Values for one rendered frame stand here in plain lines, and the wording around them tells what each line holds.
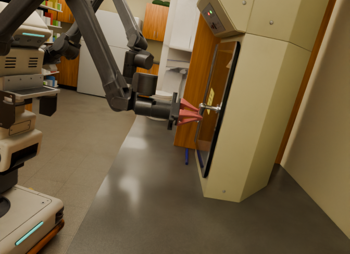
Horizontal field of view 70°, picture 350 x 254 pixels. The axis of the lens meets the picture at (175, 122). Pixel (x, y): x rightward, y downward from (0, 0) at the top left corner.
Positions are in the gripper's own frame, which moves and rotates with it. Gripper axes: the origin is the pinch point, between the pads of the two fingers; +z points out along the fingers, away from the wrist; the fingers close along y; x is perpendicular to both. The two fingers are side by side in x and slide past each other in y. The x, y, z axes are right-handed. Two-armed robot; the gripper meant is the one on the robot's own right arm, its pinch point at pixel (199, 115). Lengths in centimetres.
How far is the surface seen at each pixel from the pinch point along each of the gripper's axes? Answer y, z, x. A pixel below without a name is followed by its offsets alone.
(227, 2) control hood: 14.4, 0.0, -28.3
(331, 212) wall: -19, 48, 15
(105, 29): 369, -167, 300
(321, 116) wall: 15, 48, 10
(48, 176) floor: 20, -111, 173
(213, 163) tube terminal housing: -13.8, 5.5, 2.3
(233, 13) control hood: 13.0, 1.9, -26.6
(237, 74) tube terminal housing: 3.6, 6.4, -16.4
